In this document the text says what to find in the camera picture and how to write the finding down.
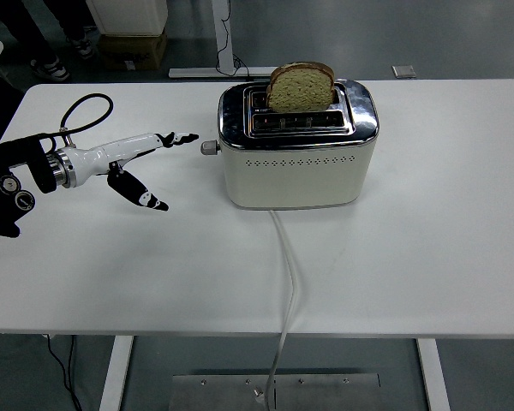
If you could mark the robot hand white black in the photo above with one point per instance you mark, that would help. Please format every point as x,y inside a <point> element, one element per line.
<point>111,150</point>

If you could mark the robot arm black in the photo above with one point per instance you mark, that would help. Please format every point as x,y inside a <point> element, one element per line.
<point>25,156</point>

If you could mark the cream toaster with chrome top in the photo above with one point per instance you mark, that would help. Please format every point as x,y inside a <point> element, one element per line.
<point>295,184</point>

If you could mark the brown cardboard box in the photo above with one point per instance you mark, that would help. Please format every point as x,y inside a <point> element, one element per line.
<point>133,51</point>

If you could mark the black chair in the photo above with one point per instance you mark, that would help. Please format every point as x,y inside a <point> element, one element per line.
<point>0,107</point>

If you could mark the large white container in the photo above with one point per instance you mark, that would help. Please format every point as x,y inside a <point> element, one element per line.
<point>128,15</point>

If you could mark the person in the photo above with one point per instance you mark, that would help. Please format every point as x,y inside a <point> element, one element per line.
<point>21,25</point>

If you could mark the white desk leg with foot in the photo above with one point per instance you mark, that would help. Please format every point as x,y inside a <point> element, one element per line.
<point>222,34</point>

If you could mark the brown bread slice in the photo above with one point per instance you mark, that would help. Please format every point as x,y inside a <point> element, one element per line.
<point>300,90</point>

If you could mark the white table leg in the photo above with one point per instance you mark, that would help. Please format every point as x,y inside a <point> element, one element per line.
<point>432,372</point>
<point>115,372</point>

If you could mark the small grey floor plate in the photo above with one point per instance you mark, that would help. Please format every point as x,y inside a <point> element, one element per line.
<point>404,71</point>

